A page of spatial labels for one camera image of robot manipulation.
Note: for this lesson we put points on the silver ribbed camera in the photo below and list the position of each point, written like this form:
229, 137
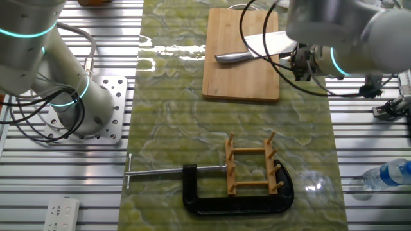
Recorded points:
406, 81

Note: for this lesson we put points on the aluminium robot mounting plate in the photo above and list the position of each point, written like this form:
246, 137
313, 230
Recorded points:
117, 106

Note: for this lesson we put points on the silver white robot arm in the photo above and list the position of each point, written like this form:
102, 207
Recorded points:
19, 48

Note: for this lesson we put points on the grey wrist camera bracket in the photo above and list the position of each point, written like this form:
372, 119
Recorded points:
372, 90

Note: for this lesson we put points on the steel cleaver knife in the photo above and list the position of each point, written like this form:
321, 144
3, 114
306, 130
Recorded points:
231, 57

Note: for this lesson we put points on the green marble pattern mat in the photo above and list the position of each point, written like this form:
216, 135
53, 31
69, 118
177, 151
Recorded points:
176, 122

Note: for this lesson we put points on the black C-clamp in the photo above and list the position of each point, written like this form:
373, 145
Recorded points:
237, 208

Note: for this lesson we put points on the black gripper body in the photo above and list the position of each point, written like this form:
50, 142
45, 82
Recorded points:
302, 62

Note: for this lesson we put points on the white power strip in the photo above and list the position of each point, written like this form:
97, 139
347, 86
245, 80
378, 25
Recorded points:
61, 215

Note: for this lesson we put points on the bamboo cutting board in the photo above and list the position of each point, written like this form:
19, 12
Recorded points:
241, 80

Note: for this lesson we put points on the small grey clamped camera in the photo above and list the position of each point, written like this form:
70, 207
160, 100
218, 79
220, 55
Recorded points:
395, 107

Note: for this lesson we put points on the clear water bottle blue label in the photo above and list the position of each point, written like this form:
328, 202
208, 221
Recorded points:
388, 174

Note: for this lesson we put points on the wooden peg knife rack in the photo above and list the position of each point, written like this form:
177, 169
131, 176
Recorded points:
269, 167

